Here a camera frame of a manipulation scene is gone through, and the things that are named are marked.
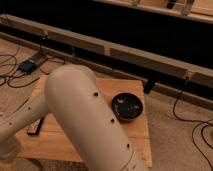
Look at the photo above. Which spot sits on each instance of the black table leg post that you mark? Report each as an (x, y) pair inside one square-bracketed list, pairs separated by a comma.
[(149, 86)]

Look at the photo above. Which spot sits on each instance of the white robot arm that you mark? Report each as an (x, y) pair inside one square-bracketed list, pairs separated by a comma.
[(70, 93)]

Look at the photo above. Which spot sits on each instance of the wooden table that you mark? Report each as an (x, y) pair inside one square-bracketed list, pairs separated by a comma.
[(52, 144)]

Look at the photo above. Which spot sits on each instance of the dark bowl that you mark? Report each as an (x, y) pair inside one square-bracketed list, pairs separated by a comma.
[(127, 106)]

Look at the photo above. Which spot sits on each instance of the black power adapter box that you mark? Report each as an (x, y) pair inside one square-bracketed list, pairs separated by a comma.
[(27, 67)]

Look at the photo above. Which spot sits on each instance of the long wooden beam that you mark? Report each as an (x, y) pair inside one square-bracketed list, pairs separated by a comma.
[(159, 63)]

